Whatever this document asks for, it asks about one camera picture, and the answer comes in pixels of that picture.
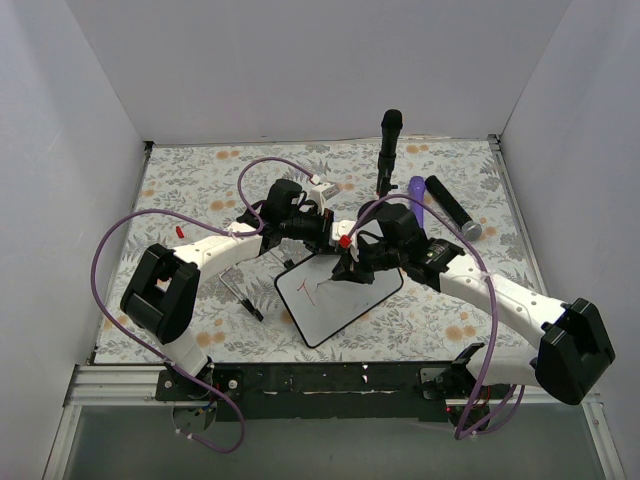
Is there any wire whiteboard easel stand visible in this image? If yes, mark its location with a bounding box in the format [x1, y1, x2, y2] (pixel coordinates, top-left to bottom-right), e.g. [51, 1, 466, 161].
[218, 252, 294, 322]

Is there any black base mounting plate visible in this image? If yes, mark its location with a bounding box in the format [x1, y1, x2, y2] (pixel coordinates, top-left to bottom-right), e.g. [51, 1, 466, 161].
[155, 360, 475, 422]

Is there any black handheld microphone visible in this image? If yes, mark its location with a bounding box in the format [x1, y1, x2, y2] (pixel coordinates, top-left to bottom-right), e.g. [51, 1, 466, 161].
[425, 175, 483, 242]

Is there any purple microphone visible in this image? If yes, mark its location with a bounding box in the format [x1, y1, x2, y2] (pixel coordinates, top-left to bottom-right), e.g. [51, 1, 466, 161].
[408, 176, 426, 228]

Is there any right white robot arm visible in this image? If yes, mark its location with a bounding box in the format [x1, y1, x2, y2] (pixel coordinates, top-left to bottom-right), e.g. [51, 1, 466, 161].
[330, 202, 615, 405]

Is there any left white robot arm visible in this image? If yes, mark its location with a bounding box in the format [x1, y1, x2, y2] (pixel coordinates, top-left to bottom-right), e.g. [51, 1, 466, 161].
[120, 179, 339, 400]

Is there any small black-framed whiteboard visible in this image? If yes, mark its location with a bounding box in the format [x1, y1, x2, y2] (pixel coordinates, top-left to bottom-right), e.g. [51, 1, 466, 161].
[274, 254, 404, 349]

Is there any floral patterned table mat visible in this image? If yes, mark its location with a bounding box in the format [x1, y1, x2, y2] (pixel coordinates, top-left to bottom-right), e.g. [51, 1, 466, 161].
[93, 137, 539, 364]

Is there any black microphone on stand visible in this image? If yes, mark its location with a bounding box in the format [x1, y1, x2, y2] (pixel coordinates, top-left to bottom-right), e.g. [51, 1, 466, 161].
[376, 109, 403, 197]

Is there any black round microphone stand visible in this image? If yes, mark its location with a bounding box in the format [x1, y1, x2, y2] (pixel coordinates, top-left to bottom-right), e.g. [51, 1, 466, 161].
[357, 170, 398, 228]

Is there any white red-capped marker pen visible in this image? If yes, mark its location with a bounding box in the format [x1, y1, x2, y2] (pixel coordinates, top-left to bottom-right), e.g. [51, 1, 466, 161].
[316, 275, 333, 291]

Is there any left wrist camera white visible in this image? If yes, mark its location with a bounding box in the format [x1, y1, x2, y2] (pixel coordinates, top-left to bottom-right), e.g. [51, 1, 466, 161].
[308, 175, 340, 210]

